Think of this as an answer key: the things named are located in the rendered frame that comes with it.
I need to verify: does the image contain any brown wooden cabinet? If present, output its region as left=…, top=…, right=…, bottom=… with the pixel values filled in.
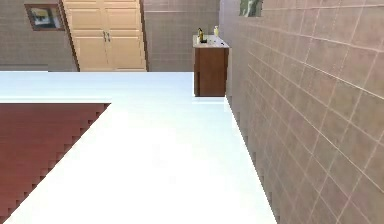
left=192, top=34, right=230, bottom=98

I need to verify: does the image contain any cream double room door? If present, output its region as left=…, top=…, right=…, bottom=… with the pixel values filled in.
left=62, top=0, right=148, bottom=73

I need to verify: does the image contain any green frameless wall picture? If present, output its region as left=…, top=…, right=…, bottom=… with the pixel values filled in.
left=238, top=0, right=264, bottom=18

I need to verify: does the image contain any brown framed wall picture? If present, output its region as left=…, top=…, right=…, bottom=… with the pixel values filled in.
left=24, top=3, right=66, bottom=32

